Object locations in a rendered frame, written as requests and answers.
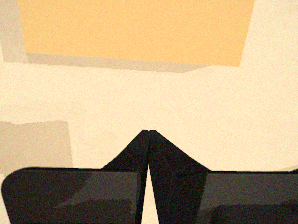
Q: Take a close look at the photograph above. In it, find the tan square block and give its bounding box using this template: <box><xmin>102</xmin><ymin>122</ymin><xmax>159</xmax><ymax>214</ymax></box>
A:
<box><xmin>18</xmin><ymin>0</ymin><xmax>255</xmax><ymax>67</ymax></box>

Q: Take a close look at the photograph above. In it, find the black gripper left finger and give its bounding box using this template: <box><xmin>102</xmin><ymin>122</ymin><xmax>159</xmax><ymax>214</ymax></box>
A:
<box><xmin>1</xmin><ymin>130</ymin><xmax>150</xmax><ymax>224</ymax></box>

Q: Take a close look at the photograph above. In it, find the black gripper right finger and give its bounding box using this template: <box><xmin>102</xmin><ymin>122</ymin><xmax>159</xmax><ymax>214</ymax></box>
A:
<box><xmin>148</xmin><ymin>130</ymin><xmax>298</xmax><ymax>224</ymax></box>

